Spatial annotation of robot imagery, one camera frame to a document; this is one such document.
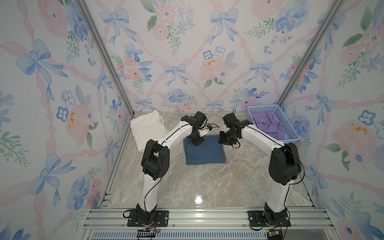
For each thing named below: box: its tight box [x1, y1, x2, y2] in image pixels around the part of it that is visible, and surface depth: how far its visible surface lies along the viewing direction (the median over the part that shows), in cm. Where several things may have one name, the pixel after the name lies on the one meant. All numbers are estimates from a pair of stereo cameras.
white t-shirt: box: [130, 109, 170, 153], surface depth 113 cm
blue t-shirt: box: [183, 134, 226, 165], surface depth 95 cm
